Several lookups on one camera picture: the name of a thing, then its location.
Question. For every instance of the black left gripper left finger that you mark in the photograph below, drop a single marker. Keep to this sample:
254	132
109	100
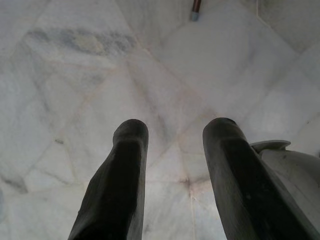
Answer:
117	190

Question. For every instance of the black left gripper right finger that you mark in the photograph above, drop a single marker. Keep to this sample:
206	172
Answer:
240	185

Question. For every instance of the silver robot leg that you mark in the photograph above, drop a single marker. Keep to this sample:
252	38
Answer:
290	175

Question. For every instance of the brown furniture leg grey cap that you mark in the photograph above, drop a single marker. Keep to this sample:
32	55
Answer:
195	10

